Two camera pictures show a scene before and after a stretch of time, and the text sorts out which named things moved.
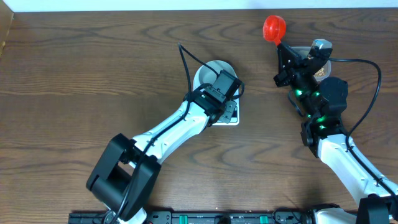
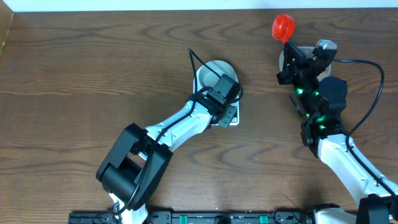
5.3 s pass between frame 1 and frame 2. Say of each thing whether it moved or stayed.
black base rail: stayed
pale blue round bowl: stayed
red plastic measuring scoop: moved
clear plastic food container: stayed
